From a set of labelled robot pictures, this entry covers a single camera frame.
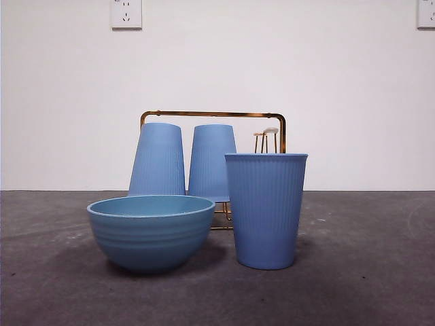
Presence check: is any blue ribbed plastic cup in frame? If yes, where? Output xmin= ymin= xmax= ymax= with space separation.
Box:
xmin=224 ymin=152 xmax=309 ymax=271
xmin=188 ymin=124 xmax=238 ymax=202
xmin=128 ymin=122 xmax=186 ymax=197

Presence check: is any blue ribbed bowl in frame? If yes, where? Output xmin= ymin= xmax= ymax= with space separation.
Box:
xmin=86 ymin=195 xmax=216 ymax=274

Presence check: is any gold wire cup rack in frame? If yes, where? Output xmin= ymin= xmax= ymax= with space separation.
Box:
xmin=139 ymin=110 xmax=287 ymax=231

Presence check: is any white wall socket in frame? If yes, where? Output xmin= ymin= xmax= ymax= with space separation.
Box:
xmin=417 ymin=0 xmax=435 ymax=29
xmin=111 ymin=0 xmax=143 ymax=29

